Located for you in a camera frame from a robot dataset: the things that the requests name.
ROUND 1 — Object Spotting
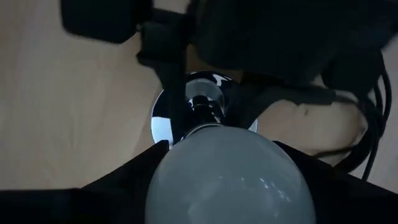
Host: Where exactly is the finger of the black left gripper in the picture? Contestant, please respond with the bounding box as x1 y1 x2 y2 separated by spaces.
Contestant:
222 76 339 129
136 8 191 146

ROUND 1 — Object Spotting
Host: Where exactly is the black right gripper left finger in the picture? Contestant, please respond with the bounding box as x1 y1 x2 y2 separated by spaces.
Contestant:
81 139 170 224

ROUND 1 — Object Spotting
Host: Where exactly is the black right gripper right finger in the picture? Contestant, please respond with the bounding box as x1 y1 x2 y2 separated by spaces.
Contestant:
272 140 398 224

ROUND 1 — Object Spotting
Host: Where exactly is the chrome lamp base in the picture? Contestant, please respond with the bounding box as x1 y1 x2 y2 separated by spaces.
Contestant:
150 70 259 147

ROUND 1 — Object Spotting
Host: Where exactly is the white light bulb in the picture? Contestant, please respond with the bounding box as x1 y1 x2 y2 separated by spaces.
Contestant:
144 123 317 224

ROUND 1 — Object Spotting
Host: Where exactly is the black lamp power cord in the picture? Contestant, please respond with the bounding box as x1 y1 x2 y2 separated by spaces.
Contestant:
310 49 393 182

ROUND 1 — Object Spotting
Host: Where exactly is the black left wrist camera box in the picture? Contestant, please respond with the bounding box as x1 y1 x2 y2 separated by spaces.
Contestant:
60 0 154 45

